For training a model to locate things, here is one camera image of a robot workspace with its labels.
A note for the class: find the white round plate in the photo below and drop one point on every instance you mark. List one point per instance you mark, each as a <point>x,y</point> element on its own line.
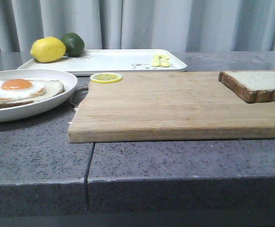
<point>23,111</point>

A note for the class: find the white rectangular tray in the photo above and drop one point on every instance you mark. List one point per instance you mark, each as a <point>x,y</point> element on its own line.
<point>111,60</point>

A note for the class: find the wooden cutting board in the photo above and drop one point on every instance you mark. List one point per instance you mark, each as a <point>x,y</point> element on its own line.
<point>168,106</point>

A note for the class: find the lemon slice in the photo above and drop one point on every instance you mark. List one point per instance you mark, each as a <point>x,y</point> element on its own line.
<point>106,77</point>

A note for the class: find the yellow corn kernel pieces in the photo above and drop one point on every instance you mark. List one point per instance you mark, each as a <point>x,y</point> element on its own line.
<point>160,60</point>

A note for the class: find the green lime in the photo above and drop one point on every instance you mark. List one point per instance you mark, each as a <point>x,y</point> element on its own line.
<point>74,44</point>

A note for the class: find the yellow lemon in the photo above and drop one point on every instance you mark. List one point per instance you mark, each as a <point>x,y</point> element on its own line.
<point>48,49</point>

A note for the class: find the grey curtain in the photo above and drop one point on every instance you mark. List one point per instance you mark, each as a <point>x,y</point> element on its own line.
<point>173,25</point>

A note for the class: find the metal cutting board handle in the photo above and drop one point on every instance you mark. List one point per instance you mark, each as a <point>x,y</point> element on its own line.
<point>78,96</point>

